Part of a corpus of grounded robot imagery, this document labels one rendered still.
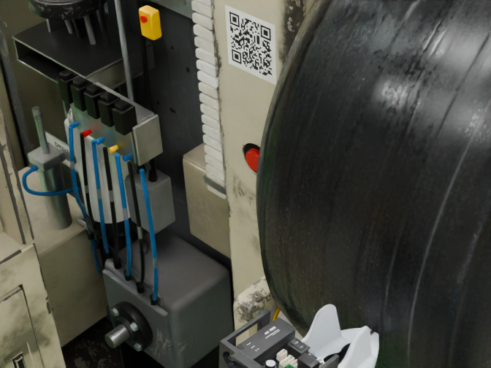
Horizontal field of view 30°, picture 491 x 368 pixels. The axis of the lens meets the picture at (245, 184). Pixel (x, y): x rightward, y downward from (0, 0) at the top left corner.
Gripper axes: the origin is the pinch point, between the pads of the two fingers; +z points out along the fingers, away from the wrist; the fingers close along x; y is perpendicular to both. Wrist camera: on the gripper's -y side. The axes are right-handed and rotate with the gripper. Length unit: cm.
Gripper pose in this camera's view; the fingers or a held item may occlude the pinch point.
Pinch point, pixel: (363, 346)
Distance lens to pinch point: 78.7
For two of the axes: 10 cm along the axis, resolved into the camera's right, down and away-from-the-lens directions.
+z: 6.9, -3.7, 6.1
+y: 0.4, -8.3, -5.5
